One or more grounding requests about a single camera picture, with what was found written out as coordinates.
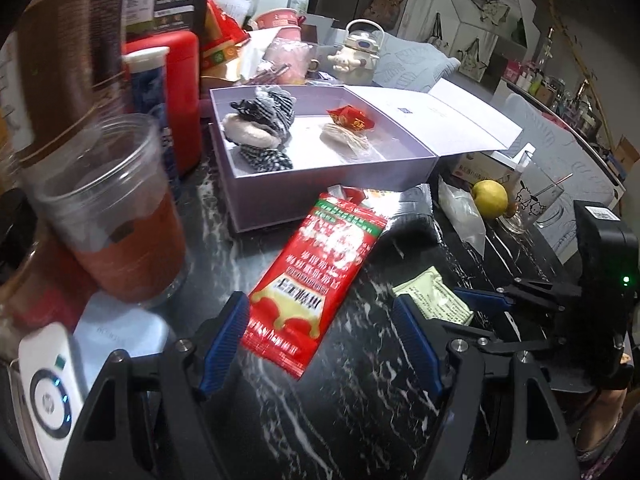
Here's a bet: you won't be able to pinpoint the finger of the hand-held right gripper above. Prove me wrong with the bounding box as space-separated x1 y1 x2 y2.
454 277 583 313
440 319 583 361

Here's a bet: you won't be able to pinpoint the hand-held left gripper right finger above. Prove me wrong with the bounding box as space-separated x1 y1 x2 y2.
391 294 581 480

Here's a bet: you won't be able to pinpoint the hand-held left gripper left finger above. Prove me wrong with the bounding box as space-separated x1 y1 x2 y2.
60 291 251 480

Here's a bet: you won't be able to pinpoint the green white sachet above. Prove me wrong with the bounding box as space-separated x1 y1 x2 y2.
392 266 474 328

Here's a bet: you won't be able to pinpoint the clear plastic bag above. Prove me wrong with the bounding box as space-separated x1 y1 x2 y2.
439 175 487 256

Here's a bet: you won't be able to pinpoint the large red snack packet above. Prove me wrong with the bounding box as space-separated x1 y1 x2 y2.
240 185 390 381

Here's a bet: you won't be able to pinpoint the silver foil pouch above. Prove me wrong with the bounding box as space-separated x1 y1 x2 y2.
382 183 437 241

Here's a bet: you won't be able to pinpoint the black white checkered scrunchie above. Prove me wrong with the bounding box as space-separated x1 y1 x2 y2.
235 145 294 173

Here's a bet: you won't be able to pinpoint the beige plush hair clip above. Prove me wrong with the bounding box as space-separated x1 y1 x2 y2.
222 112 281 148

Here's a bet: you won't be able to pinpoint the lavender gift box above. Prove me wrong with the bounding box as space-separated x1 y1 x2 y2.
208 78 523 233

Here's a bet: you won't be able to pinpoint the clear bag of beige cord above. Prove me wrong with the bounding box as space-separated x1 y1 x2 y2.
320 122 373 158

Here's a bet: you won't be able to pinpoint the small red candy packet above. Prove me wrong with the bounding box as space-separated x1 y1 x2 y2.
326 105 371 131

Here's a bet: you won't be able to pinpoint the black white checkered fabric toy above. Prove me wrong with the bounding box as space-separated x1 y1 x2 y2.
230 86 296 133

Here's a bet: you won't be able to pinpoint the person's right hand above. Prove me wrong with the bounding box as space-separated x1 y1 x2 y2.
575 387 626 463

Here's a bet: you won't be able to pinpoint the glass mug with cartoon print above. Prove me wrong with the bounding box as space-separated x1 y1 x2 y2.
502 152 566 235

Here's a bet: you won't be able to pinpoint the yellow lemon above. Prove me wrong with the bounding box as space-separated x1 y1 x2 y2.
472 179 510 219

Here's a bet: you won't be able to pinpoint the light blue box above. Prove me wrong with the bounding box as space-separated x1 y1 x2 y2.
75 285 171 391

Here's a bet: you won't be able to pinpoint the white medicine carton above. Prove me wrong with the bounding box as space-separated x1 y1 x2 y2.
450 150 521 186

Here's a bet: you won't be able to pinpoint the chair with grey quilted cover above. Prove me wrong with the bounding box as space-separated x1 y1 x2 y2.
372 35 461 93
492 92 626 266

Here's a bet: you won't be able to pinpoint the large clear jar red contents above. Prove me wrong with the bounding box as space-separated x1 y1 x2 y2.
32 112 191 306

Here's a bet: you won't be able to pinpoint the row of cosmetic bottles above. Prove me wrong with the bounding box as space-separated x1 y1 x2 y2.
505 25 616 141

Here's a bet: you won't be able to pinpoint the white device with round button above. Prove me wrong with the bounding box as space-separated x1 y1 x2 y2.
17 322 88 478

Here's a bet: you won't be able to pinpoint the white tote bag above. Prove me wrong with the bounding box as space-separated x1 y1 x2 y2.
457 37 488 81
425 12 451 48

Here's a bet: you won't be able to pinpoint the red canister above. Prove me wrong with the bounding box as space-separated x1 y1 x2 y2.
122 30 202 178

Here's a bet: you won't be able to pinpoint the blue tube with white cap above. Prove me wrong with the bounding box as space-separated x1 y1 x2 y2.
122 46 181 196

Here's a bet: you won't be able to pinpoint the star shaped bag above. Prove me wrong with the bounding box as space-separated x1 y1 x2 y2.
467 0 511 26

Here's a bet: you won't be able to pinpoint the white bear water bottle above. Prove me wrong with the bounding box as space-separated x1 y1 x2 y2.
327 19 385 86

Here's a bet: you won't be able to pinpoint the red goji packet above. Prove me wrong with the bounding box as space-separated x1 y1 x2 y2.
200 0 251 68

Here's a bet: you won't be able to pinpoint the white open carton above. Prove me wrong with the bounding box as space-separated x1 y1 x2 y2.
300 12 351 46

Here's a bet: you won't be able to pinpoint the pink paper cup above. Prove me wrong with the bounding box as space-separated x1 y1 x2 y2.
254 7 307 31

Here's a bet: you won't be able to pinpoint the white printed paper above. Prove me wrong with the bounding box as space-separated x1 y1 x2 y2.
207 0 261 26

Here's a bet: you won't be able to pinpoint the dark powder jar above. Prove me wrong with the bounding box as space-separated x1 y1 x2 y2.
90 0 133 116

